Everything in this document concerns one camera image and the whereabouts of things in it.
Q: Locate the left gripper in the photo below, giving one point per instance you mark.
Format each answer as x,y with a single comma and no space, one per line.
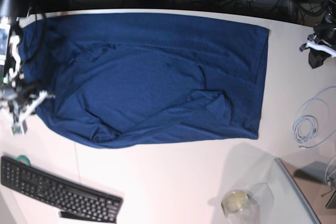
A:
321,44

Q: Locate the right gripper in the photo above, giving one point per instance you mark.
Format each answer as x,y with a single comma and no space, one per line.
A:
18,103

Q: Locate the blue t-shirt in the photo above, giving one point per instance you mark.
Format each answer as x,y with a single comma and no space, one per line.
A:
125,79

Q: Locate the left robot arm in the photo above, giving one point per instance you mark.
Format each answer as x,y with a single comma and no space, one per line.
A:
328,6

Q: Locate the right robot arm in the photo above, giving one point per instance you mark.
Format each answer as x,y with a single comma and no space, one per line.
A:
12,11

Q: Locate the green tape roll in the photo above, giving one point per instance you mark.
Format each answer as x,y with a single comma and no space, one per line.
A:
24,160

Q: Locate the black keyboard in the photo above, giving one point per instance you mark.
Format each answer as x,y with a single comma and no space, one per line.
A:
74,200

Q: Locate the grey metal stand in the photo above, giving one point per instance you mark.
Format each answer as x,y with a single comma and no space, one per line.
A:
317,184

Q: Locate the clear glass jar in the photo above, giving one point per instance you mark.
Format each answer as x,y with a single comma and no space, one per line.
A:
252,205

